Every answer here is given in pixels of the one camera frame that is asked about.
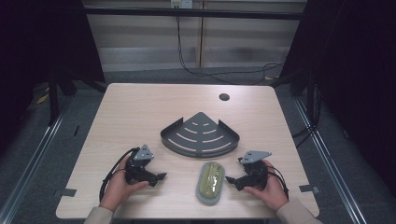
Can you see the black metal stand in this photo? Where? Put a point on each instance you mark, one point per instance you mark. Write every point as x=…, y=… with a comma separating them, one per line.
x=53, y=99

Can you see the metal floor rail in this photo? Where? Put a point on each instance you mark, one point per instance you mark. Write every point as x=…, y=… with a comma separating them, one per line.
x=34, y=161
x=330, y=161

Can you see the yellow tape scrap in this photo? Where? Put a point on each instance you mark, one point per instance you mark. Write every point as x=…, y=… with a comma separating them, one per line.
x=42, y=99

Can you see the white wall power outlet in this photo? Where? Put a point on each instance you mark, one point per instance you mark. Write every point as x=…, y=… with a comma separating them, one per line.
x=181, y=3

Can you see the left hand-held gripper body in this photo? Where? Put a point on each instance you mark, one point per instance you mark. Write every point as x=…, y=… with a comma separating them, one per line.
x=140, y=169

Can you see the dark grey corner shelf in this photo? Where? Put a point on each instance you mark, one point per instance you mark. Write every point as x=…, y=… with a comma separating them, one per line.
x=199, y=127

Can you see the grey tape strip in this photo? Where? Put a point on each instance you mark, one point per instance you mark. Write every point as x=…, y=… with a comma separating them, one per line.
x=68, y=192
x=308, y=188

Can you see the dark curtain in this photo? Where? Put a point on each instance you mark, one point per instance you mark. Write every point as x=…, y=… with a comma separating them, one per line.
x=37, y=46
x=358, y=77

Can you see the person's right hand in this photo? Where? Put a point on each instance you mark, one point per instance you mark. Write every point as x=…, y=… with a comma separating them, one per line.
x=274, y=193

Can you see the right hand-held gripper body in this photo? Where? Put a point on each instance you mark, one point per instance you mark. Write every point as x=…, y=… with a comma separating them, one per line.
x=255, y=174

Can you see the black horizontal frame bar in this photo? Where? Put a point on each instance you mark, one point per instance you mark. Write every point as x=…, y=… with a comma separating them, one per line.
x=193, y=13

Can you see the person's left hand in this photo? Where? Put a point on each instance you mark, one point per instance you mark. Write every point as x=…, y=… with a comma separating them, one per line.
x=116, y=189

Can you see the green wrapped soap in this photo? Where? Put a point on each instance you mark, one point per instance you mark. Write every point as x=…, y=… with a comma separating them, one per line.
x=211, y=180

